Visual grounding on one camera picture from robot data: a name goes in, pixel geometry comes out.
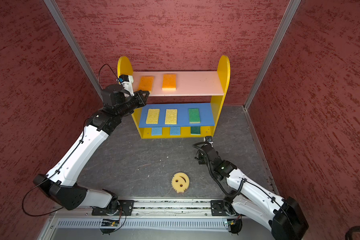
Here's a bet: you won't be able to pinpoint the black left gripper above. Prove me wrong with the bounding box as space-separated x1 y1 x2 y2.
116 90 150 118

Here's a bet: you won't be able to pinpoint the orange sponge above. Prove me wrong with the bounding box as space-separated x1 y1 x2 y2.
138 76 155 93
162 74 177 91

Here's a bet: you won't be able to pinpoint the dark green scrub sponge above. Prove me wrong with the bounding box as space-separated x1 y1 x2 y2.
191 126 201 135

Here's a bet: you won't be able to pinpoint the blue sponge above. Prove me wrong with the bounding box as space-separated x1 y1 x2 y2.
151 127 163 136
170 127 181 136

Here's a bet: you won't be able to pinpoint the yellow smiley face sponge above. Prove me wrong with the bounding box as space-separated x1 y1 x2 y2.
172 173 190 193

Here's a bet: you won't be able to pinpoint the light green sponge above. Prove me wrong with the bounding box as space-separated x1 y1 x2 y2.
188 108 201 124

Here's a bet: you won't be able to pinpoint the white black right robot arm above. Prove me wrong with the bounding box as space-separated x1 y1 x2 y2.
193 142 309 240

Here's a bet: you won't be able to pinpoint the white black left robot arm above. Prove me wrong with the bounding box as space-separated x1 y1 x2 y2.
34 84 150 216

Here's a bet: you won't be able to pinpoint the yellow shelf pink blue boards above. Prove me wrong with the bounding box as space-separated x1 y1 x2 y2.
117 56 231 139

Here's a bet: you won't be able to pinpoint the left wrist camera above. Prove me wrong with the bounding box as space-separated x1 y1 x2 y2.
118 75 135 98

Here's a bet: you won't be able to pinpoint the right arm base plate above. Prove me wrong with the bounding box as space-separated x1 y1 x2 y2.
211 200 237 217

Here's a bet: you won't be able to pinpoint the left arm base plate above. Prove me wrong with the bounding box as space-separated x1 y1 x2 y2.
92 200 135 217

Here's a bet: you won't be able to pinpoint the aluminium rail frame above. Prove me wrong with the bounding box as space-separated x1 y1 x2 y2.
37 197 307 240

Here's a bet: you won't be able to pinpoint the black corrugated cable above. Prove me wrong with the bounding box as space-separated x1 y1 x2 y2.
344 225 360 240

